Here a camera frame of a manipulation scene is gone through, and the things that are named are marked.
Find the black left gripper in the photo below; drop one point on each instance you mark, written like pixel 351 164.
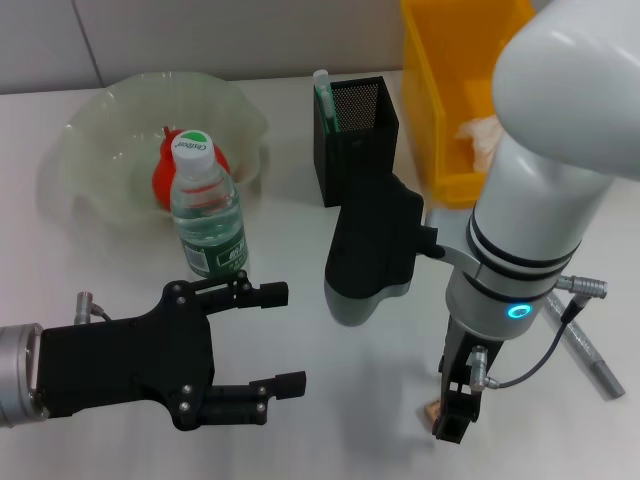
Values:
pixel 125 360

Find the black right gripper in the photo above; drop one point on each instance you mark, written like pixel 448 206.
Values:
pixel 460 360

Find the tan eraser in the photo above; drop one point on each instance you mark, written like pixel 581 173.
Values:
pixel 432 410

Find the clear water bottle green label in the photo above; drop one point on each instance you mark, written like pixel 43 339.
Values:
pixel 207 200

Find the red-orange toy orange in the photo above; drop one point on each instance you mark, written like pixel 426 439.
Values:
pixel 162 180

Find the green utility knife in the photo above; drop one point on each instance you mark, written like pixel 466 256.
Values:
pixel 325 100

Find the white paper ball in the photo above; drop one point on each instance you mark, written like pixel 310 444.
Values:
pixel 480 140

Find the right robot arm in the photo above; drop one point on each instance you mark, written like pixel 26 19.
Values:
pixel 550 150

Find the grey wrapped pen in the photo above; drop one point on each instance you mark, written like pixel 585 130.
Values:
pixel 600 360

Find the black mesh pen holder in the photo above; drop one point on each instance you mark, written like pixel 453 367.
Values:
pixel 357 150

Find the pale green glass fruit bowl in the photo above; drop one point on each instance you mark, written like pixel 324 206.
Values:
pixel 100 140

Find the yellow plastic bin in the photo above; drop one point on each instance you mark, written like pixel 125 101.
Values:
pixel 430 100

